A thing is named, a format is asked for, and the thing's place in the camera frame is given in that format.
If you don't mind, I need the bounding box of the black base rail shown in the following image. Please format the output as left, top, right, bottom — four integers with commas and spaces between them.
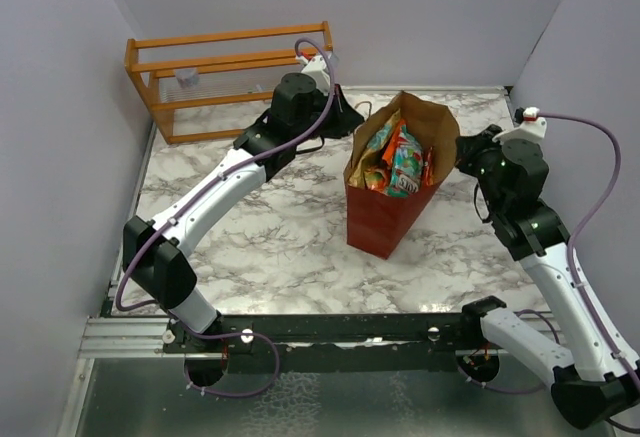
163, 313, 488, 374

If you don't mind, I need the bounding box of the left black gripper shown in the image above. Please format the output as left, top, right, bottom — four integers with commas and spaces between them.
293, 84, 365, 145

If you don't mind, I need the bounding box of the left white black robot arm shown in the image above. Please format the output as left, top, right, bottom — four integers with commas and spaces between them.
122, 73, 364, 352

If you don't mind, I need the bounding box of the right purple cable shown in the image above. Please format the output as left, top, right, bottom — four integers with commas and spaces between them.
457, 112, 640, 434

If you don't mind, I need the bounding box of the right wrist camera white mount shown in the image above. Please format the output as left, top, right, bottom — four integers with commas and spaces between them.
492, 107, 547, 144

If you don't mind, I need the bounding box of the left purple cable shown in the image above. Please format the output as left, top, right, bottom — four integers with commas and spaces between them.
114, 38, 337, 399

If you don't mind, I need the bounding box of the orange wooden rack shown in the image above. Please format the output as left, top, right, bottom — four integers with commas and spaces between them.
124, 21, 333, 145

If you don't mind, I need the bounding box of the red brown paper bag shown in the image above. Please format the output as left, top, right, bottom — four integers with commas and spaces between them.
343, 91, 460, 259

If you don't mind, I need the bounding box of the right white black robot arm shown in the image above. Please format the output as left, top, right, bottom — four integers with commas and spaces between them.
456, 125, 639, 430

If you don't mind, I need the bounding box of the small patterned cup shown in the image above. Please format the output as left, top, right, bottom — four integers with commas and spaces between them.
174, 67, 200, 89

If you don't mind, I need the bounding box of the red orange snack packet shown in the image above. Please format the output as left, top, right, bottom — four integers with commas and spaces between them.
422, 146, 435, 187

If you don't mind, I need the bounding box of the purple cable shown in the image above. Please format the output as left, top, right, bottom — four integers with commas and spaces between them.
457, 112, 640, 434
114, 38, 337, 399

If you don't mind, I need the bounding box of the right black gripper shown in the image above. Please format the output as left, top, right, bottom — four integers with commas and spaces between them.
455, 123, 517, 214

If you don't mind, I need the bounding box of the teal Fox's candy bag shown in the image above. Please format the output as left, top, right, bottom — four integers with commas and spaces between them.
387, 124, 424, 197

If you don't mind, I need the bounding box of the orange silver snack packet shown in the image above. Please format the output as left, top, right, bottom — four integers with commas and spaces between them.
381, 118, 406, 169

